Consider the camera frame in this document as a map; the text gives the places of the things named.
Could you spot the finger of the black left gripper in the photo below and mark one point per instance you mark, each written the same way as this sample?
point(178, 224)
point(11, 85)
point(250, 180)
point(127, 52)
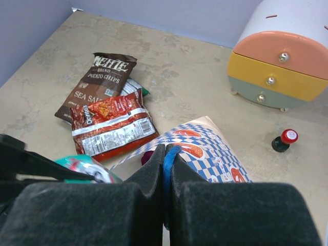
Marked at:
point(15, 160)

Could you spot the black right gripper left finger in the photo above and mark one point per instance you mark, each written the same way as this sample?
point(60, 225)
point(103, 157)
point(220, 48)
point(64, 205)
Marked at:
point(58, 213)

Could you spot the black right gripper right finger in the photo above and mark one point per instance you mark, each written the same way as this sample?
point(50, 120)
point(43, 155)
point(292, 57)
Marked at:
point(198, 212)

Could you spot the purple snack packet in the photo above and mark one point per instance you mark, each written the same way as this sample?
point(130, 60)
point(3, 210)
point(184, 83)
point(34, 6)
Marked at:
point(146, 156)

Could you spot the teal snack packet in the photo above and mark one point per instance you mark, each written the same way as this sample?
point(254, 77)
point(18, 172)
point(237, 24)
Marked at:
point(87, 165)

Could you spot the blue checkered paper bag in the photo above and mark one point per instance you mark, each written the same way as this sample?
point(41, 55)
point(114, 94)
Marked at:
point(203, 148)

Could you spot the red doritos bag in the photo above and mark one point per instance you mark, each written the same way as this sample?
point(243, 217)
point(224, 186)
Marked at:
point(111, 127)

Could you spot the brown potato chips bag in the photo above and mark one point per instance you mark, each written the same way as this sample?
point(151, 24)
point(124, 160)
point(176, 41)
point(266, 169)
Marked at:
point(105, 78)

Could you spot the green chips bag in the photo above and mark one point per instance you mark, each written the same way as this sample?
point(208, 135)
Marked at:
point(131, 86)

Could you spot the round drawer box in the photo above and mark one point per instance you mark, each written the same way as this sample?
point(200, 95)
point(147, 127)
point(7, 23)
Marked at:
point(280, 59)

